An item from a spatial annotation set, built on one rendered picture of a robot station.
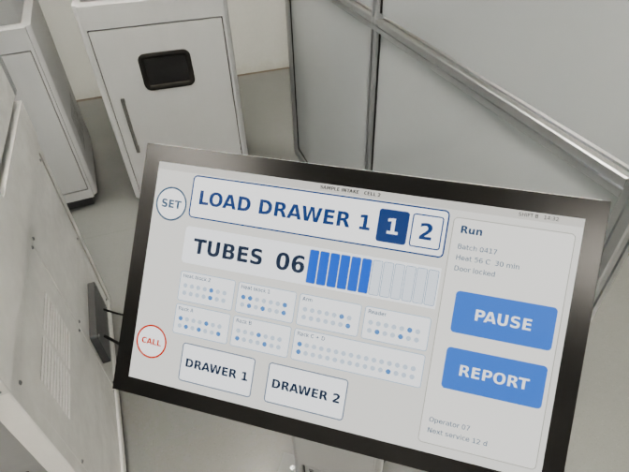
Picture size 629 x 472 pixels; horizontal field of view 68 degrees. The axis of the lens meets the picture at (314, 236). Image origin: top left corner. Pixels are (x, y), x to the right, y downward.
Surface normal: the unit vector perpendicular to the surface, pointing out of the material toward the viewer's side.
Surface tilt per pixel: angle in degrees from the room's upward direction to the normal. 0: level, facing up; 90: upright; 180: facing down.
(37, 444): 90
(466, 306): 50
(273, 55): 90
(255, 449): 0
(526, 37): 90
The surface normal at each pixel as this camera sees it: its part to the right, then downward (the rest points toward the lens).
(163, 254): -0.22, 0.00
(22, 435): 0.37, 0.59
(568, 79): -0.94, 0.24
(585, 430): -0.03, -0.76
